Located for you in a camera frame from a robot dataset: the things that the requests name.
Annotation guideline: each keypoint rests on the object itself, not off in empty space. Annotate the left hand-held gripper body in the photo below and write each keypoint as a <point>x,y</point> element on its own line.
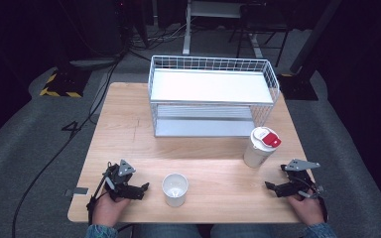
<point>120,177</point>

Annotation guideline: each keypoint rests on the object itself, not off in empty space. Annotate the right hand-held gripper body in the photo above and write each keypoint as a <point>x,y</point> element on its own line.
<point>301,180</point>

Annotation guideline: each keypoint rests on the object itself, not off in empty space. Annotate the person's left hand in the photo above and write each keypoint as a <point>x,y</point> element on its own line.
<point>107,210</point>

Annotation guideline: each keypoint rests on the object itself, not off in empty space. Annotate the person's right hand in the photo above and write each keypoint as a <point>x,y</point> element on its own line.
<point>307,211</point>

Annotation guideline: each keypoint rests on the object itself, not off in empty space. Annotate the white open cup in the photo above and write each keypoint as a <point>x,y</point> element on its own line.
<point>175,190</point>

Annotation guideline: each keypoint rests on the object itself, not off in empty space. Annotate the white tumbler with red lid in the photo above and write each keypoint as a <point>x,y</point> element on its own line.
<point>260,148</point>

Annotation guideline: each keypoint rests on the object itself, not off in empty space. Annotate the grey tape strip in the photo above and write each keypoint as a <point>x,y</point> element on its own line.
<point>77,191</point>

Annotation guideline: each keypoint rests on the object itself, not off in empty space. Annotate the black stand with square base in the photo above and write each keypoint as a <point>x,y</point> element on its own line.
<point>299,86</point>

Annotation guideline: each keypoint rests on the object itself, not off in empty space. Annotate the black yellow striped stand base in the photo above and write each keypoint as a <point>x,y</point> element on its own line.
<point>64,84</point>

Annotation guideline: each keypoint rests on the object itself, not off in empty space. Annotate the white desk frame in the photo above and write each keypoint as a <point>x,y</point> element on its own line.
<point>188,29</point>

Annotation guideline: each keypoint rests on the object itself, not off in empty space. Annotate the black metal chair frame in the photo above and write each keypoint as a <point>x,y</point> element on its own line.
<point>261,23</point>

